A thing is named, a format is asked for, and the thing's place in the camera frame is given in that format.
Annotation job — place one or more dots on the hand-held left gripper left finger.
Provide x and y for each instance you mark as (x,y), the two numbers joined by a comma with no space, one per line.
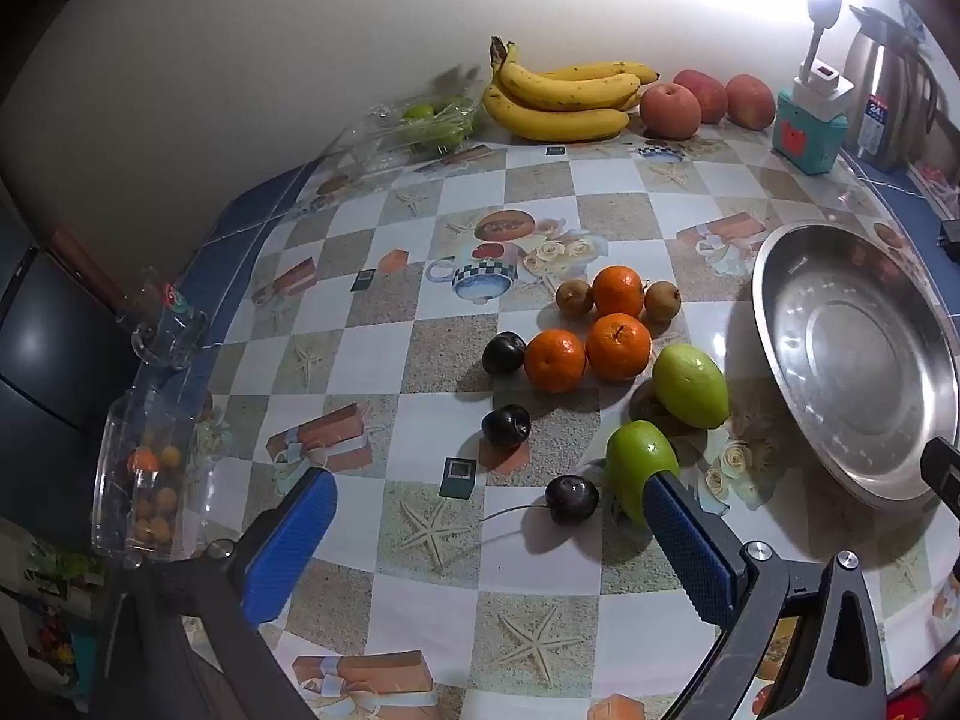
(292,540)

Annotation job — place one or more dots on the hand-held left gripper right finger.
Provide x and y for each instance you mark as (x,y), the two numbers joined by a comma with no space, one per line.
(690,547)

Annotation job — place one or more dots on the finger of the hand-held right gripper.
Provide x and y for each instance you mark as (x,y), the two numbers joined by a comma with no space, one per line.
(946,476)

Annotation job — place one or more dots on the dark purple plum with stem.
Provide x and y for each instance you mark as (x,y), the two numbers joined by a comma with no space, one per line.
(571,499)

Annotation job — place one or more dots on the pale green pointed mango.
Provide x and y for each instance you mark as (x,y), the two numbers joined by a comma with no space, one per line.
(690,386)

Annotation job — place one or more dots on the stainless steel bowl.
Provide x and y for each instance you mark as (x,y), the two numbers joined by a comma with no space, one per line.
(847,345)

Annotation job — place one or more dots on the large orange tangerine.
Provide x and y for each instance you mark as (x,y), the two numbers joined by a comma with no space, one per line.
(617,345)

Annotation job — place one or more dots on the brown kiwi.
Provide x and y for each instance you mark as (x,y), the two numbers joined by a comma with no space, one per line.
(574,296)
(664,301)

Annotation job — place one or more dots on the small green fruits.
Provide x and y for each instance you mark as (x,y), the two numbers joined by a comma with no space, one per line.
(435,136)

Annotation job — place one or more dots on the clear jar of small oranges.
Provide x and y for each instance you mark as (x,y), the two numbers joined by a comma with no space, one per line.
(150,465)

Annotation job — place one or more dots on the black charger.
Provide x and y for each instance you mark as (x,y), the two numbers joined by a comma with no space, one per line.
(951,236)

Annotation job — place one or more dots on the clear container with round label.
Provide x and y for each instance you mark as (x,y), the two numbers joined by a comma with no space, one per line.
(161,337)

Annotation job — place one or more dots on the colourful printed bag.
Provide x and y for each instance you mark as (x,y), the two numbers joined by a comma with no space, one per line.
(45,637)

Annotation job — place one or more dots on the pink plastic bag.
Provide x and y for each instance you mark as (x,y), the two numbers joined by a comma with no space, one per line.
(937,180)

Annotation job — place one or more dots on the dark cabinet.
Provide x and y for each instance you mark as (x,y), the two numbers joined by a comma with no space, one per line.
(45,360)

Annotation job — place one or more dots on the checkered printed tablecloth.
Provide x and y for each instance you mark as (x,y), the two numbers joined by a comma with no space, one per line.
(450,277)

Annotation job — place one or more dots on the teal plastic box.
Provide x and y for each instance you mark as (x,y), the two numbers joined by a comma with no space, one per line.
(806,142)

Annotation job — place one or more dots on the stainless steel thermos kettle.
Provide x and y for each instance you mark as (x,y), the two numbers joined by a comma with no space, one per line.
(881,90)

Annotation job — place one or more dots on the clear plastic fruit box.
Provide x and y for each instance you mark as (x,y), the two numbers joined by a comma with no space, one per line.
(367,139)

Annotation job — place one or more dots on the red apple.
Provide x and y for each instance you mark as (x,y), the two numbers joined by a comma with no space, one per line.
(750,101)
(670,111)
(709,94)

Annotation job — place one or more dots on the yellow banana bunch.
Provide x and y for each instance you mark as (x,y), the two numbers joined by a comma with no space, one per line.
(555,124)

